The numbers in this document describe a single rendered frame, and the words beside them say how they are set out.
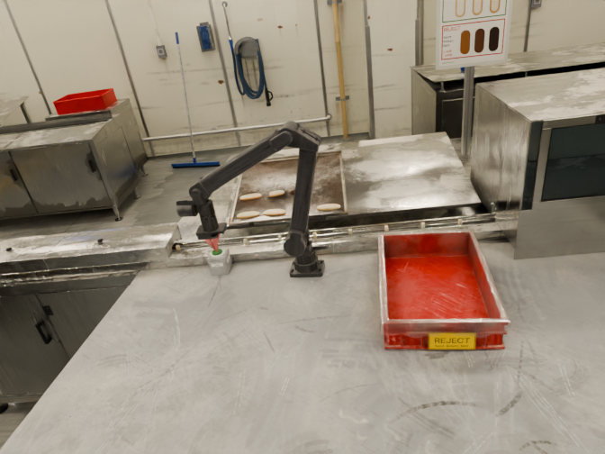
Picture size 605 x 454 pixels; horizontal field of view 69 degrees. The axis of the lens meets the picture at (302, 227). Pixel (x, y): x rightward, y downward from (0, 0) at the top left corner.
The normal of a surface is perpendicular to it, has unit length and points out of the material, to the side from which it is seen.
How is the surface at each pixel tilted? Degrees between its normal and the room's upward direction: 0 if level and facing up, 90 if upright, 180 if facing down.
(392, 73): 90
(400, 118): 90
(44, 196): 91
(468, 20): 90
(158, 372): 0
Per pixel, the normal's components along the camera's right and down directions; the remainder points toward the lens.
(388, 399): -0.13, -0.87
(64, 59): -0.04, 0.49
